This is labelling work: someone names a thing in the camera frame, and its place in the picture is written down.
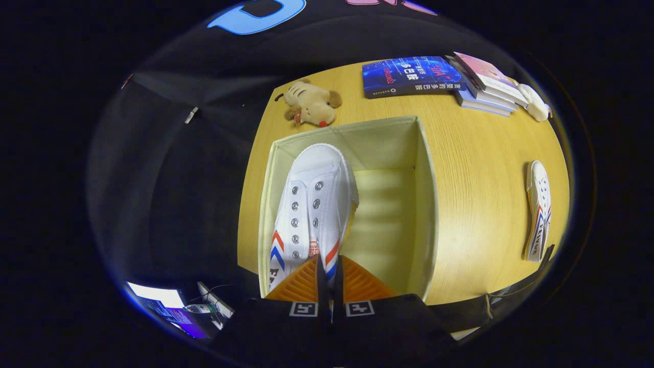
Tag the beige plush toy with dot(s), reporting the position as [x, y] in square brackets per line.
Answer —
[312, 105]

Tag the light blue book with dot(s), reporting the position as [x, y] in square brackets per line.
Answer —
[477, 104]

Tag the metal clip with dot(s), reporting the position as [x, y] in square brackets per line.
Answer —
[191, 115]

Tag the clear water bottle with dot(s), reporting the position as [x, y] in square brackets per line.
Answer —
[202, 308]

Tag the white canvas shoe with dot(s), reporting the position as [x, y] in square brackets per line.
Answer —
[539, 204]
[317, 174]

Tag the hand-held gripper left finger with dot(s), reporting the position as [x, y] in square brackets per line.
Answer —
[322, 306]

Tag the pink cover book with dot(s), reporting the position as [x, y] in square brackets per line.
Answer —
[485, 74]

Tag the grey book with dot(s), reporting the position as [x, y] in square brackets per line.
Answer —
[480, 92]

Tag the dark blue book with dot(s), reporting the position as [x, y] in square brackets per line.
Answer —
[409, 76]

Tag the black backdrop cloth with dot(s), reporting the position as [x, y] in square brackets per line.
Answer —
[179, 179]

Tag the computer monitor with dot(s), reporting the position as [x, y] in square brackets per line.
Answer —
[163, 306]

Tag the cream fabric storage box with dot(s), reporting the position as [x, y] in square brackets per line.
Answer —
[388, 220]

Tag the white plush toy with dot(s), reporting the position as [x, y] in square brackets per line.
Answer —
[536, 105]

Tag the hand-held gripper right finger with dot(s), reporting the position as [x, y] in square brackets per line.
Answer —
[339, 306]

